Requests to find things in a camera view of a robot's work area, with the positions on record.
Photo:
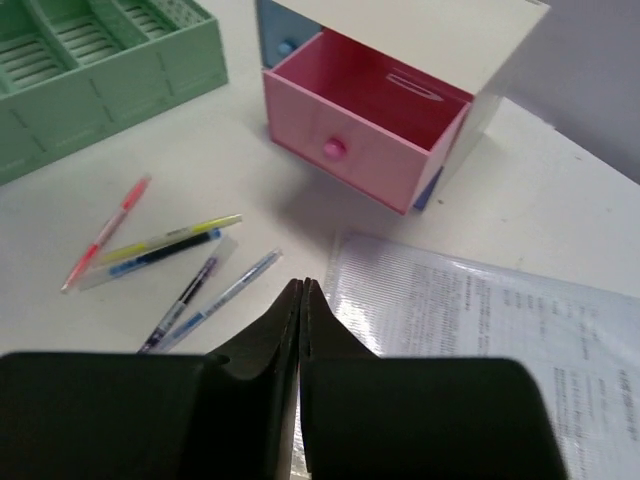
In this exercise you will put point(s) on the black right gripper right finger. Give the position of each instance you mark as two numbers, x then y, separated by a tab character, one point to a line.
367	417

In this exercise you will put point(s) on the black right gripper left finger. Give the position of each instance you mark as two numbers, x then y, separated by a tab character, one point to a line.
227	414

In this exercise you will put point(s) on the light blue pen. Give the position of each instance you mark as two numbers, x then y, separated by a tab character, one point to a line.
188	326

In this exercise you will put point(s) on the purple gel pen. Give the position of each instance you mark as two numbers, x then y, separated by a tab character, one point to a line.
221	253

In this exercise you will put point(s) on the dark blue pen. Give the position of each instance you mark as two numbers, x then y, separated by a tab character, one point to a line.
107	273

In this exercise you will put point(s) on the purple-blue wide drawer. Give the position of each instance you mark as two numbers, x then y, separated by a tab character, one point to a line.
423	199

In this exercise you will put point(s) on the pink drawer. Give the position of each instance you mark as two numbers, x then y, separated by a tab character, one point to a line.
367	119

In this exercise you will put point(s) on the light blue drawer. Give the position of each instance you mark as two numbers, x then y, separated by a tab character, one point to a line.
281	31

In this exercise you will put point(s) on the yellow highlighter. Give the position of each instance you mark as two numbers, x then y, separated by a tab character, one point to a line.
165	239

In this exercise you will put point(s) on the clear document folder with papers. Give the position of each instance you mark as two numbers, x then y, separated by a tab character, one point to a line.
580	343

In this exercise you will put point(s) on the pink highlighter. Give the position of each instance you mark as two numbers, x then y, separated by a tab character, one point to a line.
106	232

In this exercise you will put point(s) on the green file organizer rack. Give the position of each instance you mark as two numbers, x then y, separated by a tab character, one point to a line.
76	72

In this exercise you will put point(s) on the cream drawer cabinet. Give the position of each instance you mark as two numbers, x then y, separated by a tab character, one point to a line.
471	45

